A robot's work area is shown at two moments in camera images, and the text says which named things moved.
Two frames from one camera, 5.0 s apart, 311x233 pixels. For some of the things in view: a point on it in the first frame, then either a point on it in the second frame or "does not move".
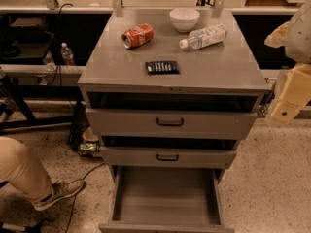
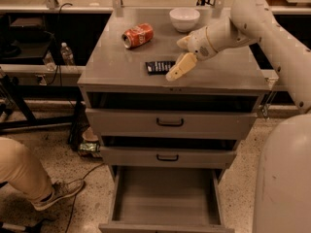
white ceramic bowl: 184,18 does not move
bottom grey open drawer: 167,199 does not move
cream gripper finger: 278,37 → 184,42
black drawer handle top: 169,124 does not move
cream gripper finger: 295,93 → 183,65
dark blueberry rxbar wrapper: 162,67 does not move
